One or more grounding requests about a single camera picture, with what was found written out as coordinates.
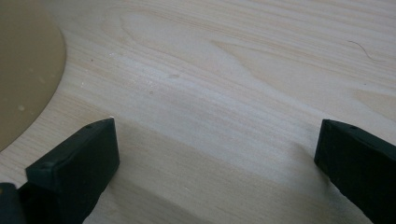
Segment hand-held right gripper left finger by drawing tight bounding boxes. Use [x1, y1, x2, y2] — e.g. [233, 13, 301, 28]
[18, 117, 120, 224]

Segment beige strainer container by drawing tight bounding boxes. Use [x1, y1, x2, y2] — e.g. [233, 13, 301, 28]
[0, 0, 67, 153]

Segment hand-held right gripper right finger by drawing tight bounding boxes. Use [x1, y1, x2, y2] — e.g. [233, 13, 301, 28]
[313, 119, 396, 224]

